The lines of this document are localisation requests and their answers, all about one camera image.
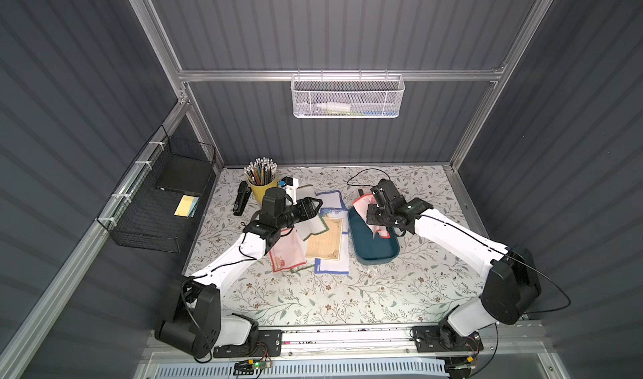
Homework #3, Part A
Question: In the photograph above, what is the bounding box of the small green circuit board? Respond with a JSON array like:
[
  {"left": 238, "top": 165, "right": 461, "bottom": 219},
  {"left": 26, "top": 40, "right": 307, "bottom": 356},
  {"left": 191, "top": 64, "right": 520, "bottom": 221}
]
[{"left": 233, "top": 360, "right": 273, "bottom": 377}]

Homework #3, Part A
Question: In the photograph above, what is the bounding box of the white wire mesh basket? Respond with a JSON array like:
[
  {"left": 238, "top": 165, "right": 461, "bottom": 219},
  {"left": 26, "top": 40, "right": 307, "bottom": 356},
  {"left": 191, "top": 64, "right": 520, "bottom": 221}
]
[{"left": 291, "top": 72, "right": 405, "bottom": 119}]

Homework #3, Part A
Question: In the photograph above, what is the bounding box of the black notebook in basket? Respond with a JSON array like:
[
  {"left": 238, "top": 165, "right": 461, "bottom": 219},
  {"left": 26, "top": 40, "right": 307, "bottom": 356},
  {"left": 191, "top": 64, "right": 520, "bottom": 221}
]
[{"left": 155, "top": 154, "right": 213, "bottom": 196}]

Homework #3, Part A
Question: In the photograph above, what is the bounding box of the yellow pencil cup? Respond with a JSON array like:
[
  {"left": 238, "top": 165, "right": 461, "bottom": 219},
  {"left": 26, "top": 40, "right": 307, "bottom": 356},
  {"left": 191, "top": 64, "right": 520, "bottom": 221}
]
[{"left": 249, "top": 178, "right": 279, "bottom": 206}]

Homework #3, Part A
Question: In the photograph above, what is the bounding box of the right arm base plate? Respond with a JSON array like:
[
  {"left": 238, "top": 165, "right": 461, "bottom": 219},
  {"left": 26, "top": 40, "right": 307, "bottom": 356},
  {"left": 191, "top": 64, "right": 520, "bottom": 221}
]
[{"left": 410, "top": 325, "right": 484, "bottom": 355}]

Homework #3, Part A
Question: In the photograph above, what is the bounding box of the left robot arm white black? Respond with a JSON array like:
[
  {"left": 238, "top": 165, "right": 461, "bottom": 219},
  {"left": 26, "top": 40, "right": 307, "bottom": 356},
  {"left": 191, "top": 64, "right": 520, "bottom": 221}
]
[{"left": 154, "top": 186, "right": 323, "bottom": 363}]

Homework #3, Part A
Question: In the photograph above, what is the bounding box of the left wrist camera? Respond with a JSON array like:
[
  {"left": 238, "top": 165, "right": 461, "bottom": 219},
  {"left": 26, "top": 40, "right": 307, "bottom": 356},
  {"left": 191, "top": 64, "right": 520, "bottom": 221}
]
[{"left": 279, "top": 176, "right": 299, "bottom": 204}]

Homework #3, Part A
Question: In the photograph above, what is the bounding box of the white bottle in basket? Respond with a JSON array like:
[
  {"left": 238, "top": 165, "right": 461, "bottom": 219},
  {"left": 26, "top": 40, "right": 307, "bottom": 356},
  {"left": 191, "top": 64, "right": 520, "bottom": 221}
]
[{"left": 316, "top": 102, "right": 351, "bottom": 114}]

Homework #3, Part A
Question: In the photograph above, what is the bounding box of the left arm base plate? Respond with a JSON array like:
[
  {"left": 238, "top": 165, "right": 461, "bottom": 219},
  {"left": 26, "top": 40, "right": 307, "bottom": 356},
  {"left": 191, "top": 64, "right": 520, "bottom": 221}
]
[{"left": 213, "top": 330, "right": 282, "bottom": 358}]

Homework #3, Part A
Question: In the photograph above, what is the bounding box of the black stapler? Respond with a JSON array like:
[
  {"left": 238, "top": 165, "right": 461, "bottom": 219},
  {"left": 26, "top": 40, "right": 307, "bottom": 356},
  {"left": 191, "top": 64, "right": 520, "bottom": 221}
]
[{"left": 233, "top": 181, "right": 252, "bottom": 216}]

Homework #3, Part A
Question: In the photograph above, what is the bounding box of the bundle of pencils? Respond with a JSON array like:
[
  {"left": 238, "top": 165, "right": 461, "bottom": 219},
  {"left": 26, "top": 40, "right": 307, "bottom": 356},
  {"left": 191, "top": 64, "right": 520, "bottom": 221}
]
[{"left": 244, "top": 158, "right": 277, "bottom": 186}]

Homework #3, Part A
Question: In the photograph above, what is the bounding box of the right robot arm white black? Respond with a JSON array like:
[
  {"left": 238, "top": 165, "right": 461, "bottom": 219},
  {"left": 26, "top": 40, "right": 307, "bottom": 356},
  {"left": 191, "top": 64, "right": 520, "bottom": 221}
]
[{"left": 365, "top": 180, "right": 542, "bottom": 345}]

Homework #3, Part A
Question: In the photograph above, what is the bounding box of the yellow sticky note pad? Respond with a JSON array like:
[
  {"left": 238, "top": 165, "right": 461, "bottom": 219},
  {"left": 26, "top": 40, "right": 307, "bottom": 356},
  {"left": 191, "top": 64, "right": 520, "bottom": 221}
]
[{"left": 174, "top": 195, "right": 199, "bottom": 217}]

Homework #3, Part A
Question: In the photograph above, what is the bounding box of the beige ornate stationery paper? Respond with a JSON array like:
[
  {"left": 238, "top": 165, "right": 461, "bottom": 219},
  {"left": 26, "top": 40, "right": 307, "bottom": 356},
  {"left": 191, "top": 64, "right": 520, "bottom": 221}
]
[{"left": 306, "top": 217, "right": 343, "bottom": 261}]

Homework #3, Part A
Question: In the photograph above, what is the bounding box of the blue floral paper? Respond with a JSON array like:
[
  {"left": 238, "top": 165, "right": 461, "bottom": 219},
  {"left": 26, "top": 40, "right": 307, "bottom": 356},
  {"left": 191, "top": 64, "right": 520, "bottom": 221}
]
[
  {"left": 319, "top": 207, "right": 348, "bottom": 220},
  {"left": 314, "top": 234, "right": 350, "bottom": 275}
]

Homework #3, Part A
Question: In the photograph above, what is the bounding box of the black wire wall basket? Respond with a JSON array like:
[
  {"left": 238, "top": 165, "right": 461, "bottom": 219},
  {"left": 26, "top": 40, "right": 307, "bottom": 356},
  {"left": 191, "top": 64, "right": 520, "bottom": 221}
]
[{"left": 97, "top": 134, "right": 216, "bottom": 253}]

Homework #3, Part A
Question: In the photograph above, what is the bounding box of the teal plastic storage box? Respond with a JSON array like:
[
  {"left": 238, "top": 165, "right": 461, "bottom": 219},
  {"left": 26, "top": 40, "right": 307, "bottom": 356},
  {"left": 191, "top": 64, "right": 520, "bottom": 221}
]
[{"left": 348, "top": 208, "right": 400, "bottom": 266}]

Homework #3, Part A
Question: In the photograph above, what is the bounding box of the red bordered stationery paper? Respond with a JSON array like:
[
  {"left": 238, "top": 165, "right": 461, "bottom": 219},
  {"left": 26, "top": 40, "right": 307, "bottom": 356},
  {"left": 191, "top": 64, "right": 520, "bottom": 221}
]
[{"left": 269, "top": 228, "right": 306, "bottom": 273}]

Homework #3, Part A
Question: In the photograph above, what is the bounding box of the blue bordered stationery paper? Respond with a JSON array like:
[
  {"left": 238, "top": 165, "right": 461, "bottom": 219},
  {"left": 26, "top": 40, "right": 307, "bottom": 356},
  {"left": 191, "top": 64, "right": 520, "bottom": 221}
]
[{"left": 316, "top": 191, "right": 346, "bottom": 210}]

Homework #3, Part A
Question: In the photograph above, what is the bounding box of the white perforated cable tray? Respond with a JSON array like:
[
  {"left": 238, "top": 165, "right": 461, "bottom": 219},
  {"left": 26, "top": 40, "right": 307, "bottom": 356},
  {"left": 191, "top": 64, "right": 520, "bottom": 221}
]
[{"left": 148, "top": 357, "right": 449, "bottom": 378}]

